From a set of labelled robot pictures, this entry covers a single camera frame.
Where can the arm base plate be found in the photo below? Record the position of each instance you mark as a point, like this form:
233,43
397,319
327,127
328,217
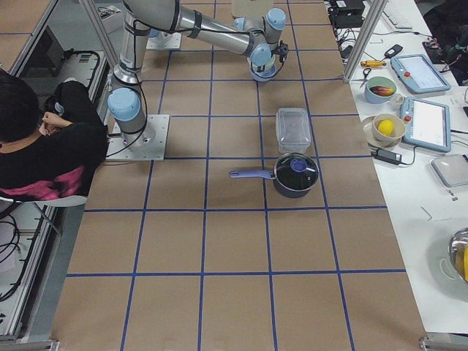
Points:
149,145
163,41

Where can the white kitchen scale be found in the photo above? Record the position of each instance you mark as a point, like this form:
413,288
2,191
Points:
451,170

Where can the steel mixing bowl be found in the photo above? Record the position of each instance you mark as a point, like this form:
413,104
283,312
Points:
454,265

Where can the clear plastic container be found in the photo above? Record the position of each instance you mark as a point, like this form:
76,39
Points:
293,132

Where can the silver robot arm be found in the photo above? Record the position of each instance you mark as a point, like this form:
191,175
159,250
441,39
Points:
159,25

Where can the orange handled tool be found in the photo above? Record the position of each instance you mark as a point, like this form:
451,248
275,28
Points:
373,63

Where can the far blue teach pendant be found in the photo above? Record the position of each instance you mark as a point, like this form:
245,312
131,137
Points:
418,74

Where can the blue teach pendant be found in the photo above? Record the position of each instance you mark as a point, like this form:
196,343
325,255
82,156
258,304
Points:
418,74
427,124

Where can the black scissors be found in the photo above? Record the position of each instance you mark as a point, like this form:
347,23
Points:
366,73

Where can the black power adapter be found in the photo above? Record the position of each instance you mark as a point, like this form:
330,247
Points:
387,156

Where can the seated person in black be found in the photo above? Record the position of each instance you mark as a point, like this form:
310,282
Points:
44,155

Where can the near blue teach pendant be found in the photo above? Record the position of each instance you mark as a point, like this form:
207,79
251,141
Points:
427,124

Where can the blue bowl with fruit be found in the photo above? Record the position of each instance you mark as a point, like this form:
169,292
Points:
379,90

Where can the green bowl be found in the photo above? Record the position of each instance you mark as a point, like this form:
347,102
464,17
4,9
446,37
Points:
270,67

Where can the aluminium frame post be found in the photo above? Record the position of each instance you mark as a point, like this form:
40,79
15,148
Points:
371,20

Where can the beige bowl with lemon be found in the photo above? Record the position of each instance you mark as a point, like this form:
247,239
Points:
388,128

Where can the blue pot with lid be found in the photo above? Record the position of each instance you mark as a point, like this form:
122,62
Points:
293,174

